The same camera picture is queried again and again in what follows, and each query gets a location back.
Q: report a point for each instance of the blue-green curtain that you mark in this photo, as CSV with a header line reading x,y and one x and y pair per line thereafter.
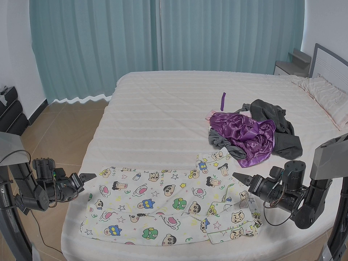
x,y
95,37
231,26

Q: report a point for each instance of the white printed pyjama top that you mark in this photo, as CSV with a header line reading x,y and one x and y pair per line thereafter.
x,y
152,200

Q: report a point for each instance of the bed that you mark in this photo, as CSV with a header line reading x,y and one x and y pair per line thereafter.
x,y
163,118

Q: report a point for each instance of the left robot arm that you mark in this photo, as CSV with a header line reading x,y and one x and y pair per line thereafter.
x,y
24,192

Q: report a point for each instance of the pale pink pillow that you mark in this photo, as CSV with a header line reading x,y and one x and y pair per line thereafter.
x,y
323,96

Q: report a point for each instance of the dark grey garment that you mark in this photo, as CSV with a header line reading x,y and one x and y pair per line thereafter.
x,y
288,145

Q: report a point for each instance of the white grey bedside table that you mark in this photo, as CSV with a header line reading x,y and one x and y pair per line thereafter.
x,y
291,67

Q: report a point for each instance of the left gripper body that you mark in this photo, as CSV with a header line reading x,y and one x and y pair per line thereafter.
x,y
75,183

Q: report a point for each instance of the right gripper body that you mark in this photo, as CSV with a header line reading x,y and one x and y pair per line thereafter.
x,y
261,186

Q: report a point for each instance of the purple satin garment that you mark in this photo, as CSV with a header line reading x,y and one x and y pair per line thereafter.
x,y
244,134

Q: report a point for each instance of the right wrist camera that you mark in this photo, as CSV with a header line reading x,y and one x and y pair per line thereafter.
x,y
276,172

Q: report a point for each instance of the black chest of drawers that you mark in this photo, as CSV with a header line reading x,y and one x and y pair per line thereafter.
x,y
12,113

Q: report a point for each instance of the pink garment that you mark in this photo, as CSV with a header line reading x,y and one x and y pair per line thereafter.
x,y
208,115

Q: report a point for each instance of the pile of clothes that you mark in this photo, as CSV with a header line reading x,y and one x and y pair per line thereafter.
x,y
3,96

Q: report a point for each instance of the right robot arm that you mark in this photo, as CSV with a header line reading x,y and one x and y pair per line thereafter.
x,y
326,162

